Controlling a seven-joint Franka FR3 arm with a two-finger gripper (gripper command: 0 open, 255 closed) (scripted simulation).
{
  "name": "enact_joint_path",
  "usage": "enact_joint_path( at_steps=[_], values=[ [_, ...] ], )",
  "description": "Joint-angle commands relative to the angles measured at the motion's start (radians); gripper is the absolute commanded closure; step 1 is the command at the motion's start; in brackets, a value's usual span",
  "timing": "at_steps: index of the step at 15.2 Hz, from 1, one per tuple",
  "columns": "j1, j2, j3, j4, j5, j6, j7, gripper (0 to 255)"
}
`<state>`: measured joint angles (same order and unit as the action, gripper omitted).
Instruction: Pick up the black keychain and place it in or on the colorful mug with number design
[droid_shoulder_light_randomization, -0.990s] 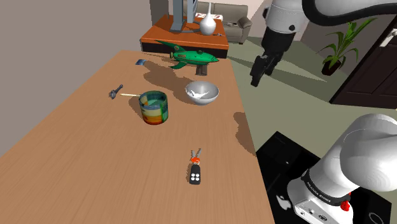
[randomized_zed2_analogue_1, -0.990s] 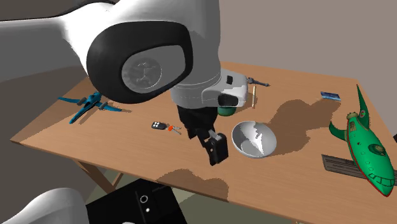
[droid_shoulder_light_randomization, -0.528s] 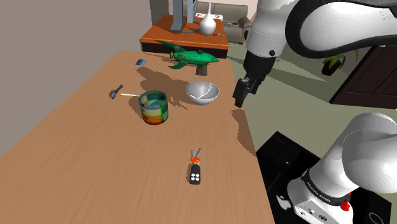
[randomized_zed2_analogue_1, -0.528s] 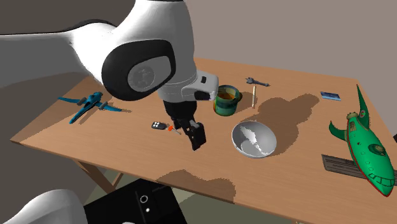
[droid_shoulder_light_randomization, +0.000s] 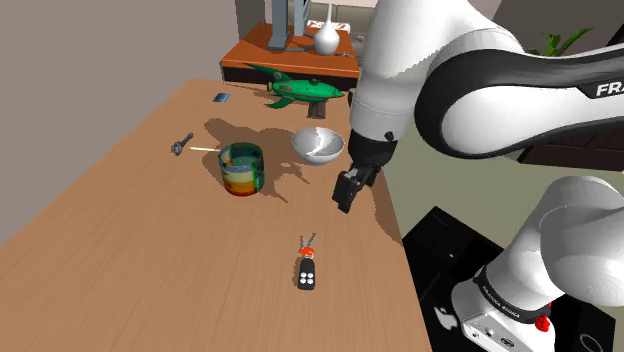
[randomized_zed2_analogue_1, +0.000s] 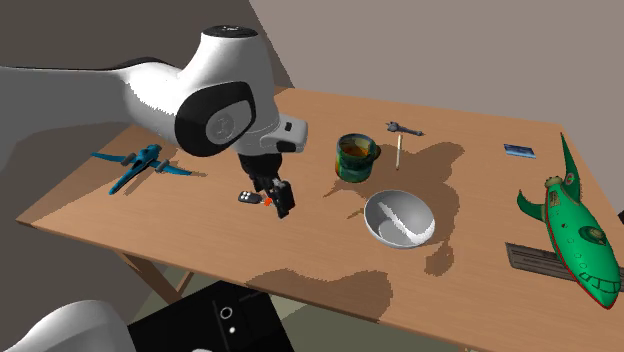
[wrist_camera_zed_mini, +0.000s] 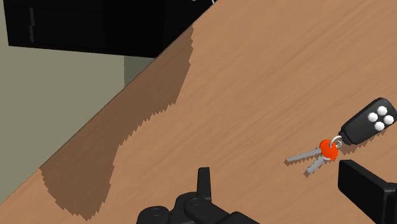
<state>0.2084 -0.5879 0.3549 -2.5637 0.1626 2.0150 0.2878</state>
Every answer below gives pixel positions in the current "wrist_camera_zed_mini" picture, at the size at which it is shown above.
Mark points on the black key fob with keys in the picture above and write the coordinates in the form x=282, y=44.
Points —
x=366, y=124

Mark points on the black cabinet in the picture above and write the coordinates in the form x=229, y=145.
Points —
x=93, y=24

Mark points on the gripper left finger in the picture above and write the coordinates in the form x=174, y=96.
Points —
x=203, y=186

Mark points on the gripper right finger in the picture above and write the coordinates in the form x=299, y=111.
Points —
x=369, y=189

